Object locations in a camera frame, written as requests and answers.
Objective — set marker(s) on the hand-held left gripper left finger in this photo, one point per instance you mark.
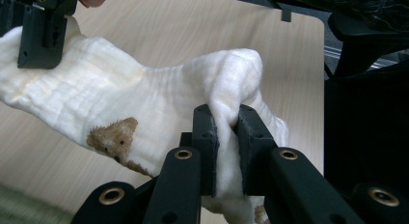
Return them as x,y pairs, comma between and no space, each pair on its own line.
204,134

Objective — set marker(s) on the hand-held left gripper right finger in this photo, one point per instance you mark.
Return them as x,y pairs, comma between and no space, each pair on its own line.
254,143

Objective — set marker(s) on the white towel with bear patch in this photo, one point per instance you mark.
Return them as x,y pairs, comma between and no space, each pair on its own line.
112,89

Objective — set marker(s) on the green woven basket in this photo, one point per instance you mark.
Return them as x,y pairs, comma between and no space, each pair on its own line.
22,208

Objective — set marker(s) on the black metal stand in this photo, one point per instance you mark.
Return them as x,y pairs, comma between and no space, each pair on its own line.
360,37

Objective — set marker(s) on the grey metal floor rail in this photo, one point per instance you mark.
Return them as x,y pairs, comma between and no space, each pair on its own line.
332,52

